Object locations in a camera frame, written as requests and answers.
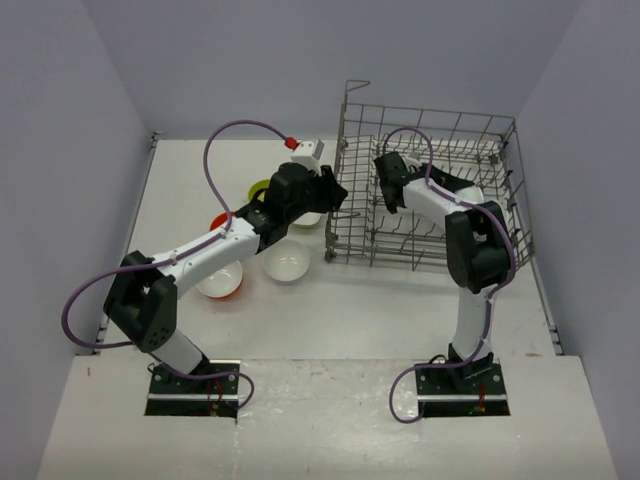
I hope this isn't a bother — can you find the white round bowl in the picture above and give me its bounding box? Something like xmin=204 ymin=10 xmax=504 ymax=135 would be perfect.
xmin=263 ymin=239 xmax=310 ymax=284

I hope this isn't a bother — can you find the grey wire dish rack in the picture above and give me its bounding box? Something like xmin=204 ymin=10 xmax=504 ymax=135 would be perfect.
xmin=325 ymin=80 xmax=534 ymax=270

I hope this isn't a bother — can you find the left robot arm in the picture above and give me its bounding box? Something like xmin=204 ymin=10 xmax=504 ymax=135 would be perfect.
xmin=103 ymin=163 xmax=348 ymax=393

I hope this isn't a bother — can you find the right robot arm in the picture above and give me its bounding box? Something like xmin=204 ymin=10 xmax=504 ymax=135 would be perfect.
xmin=374 ymin=152 xmax=516 ymax=393

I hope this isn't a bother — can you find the white square bowl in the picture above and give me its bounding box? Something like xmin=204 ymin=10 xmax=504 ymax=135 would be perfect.
xmin=292 ymin=212 xmax=321 ymax=229

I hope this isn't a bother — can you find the lime green bowl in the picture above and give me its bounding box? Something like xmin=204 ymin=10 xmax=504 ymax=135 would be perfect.
xmin=248 ymin=179 xmax=270 ymax=203

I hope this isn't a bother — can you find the white bowl orange outside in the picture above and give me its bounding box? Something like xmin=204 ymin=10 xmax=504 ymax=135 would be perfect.
xmin=196 ymin=261 xmax=244 ymax=300

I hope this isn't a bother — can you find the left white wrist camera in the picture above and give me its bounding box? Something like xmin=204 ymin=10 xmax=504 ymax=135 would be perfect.
xmin=291 ymin=139 xmax=324 ymax=175

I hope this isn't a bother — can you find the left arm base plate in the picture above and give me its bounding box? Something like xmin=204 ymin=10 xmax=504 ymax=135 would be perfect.
xmin=144 ymin=360 xmax=241 ymax=419

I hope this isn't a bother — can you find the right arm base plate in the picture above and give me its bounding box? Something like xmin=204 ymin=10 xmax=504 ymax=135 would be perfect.
xmin=415 ymin=362 xmax=510 ymax=418

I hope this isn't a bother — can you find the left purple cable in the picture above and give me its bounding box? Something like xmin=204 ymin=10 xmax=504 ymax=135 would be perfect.
xmin=60 ymin=119 xmax=296 ymax=411

